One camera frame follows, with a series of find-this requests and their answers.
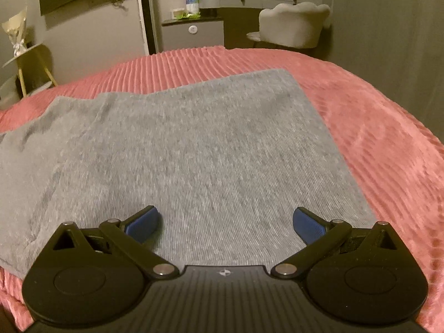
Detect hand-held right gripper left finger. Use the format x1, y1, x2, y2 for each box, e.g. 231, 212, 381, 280
52, 205, 179, 279

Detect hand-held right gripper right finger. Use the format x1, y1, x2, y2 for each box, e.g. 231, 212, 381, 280
271, 206, 397, 279

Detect grey curtain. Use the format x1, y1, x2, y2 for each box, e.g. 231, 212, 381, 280
321, 0, 444, 136

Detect grey pants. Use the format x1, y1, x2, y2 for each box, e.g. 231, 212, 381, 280
0, 68, 378, 275

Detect tall white standing panel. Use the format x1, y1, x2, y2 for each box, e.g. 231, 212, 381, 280
137, 0, 161, 55

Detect wrapped flower bouquet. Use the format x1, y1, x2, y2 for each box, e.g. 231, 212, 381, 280
1, 6, 34, 57

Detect pink ribbed blanket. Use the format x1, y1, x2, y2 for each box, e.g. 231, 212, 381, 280
0, 44, 444, 333

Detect grey drawer cabinet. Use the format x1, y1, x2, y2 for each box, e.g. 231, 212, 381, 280
161, 16, 225, 54

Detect yellow tiered side table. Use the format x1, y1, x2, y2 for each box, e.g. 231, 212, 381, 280
1, 43, 60, 100

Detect grey shell-back chair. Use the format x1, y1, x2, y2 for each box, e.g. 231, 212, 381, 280
246, 2, 331, 50

